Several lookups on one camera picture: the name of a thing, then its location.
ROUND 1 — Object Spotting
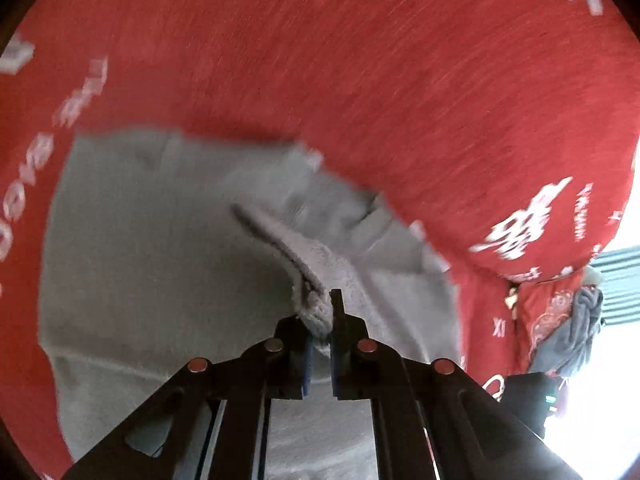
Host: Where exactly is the grey knit sweater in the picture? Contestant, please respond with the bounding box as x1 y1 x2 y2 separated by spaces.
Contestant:
39 130 461 479

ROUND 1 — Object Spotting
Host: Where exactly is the grey clothes pile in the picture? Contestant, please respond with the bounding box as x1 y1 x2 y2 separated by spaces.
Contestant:
527 285 603 378

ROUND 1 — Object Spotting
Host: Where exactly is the red patterned pillow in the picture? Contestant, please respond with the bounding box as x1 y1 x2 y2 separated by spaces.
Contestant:
512 270 585 374

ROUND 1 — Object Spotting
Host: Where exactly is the red blanket with white print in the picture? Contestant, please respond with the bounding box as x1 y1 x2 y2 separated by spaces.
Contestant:
1 0 639 478

